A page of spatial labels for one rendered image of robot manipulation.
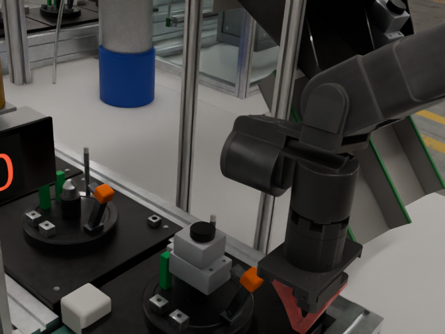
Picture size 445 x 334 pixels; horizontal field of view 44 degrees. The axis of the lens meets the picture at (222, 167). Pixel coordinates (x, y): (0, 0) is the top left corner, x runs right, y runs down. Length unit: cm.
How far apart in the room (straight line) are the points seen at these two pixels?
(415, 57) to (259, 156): 16
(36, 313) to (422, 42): 54
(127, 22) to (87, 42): 50
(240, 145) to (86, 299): 30
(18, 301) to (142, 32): 92
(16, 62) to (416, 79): 139
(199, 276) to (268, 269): 14
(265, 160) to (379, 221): 41
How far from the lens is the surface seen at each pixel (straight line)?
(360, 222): 86
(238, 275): 63
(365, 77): 46
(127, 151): 132
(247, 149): 52
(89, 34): 199
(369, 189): 90
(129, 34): 150
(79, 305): 70
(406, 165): 102
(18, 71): 172
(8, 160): 54
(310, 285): 52
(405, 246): 112
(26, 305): 76
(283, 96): 75
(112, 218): 85
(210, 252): 64
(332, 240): 52
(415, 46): 46
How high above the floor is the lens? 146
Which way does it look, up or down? 28 degrees down
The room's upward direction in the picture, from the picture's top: 5 degrees clockwise
